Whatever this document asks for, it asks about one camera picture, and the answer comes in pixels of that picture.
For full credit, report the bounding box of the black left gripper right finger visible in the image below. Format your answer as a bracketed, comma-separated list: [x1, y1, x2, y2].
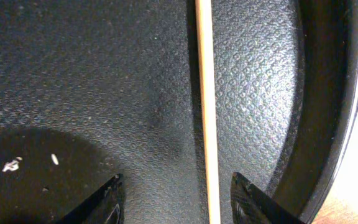
[230, 172, 305, 224]

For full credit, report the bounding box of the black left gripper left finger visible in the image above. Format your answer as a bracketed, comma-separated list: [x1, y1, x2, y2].
[56, 174, 125, 224]

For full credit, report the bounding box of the wooden chopstick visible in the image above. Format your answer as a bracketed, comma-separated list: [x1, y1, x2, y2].
[195, 0, 221, 224]

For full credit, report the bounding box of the round black tray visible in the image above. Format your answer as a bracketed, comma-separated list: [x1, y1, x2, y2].
[0, 0, 358, 223]

